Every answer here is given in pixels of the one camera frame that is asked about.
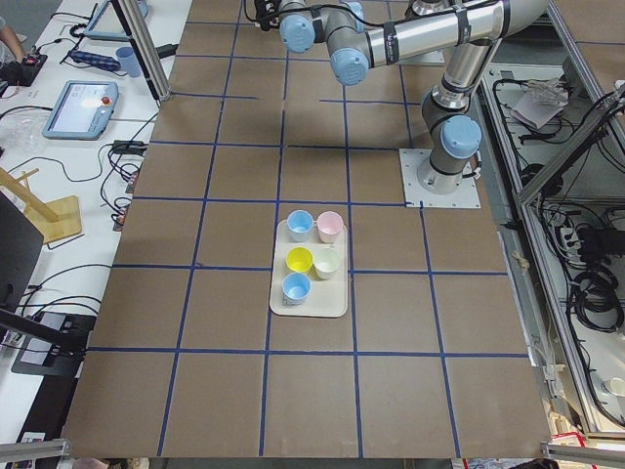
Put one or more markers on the aluminium frame post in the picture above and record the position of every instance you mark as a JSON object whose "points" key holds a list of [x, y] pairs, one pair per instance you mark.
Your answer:
{"points": [[135, 28]]}

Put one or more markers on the black power adapter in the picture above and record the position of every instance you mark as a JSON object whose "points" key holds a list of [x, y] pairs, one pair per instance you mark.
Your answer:
{"points": [[167, 50]]}

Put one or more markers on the teach pendant tablet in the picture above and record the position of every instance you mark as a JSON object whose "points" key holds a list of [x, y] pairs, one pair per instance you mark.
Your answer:
{"points": [[82, 111], [105, 25]]}

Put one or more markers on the pale green plastic cup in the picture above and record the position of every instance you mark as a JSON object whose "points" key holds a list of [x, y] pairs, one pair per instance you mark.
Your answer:
{"points": [[326, 263]]}

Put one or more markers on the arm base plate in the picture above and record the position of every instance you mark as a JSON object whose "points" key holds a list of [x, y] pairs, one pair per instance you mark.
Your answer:
{"points": [[424, 187]]}

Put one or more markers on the blue plastic cup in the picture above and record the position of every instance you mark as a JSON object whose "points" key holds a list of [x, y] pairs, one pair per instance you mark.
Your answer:
{"points": [[300, 225], [296, 288]]}

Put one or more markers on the beige plastic tray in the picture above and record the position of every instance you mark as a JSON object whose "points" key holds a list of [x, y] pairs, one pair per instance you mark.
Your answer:
{"points": [[309, 278]]}

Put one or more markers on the black monitor stand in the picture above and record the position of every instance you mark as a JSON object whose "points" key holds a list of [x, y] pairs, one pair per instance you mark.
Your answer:
{"points": [[53, 343]]}

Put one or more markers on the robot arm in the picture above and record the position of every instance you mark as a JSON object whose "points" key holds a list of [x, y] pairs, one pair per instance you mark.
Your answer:
{"points": [[470, 30]]}

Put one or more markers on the blue cup on desk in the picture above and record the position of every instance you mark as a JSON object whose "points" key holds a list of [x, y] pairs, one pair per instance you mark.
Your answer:
{"points": [[128, 61]]}

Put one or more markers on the blue plaid umbrella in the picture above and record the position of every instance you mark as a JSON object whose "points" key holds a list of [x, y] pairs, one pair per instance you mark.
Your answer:
{"points": [[102, 62]]}

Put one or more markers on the wooden stand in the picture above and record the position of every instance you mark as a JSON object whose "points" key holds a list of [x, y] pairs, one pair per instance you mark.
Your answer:
{"points": [[55, 220]]}

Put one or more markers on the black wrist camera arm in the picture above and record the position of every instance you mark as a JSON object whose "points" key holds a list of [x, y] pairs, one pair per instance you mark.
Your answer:
{"points": [[266, 14]]}

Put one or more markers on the pink plastic cup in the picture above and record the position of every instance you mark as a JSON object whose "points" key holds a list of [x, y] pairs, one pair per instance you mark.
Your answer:
{"points": [[329, 225]]}

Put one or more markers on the yellow plastic cup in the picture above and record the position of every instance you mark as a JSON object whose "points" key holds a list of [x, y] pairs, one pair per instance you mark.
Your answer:
{"points": [[299, 260]]}

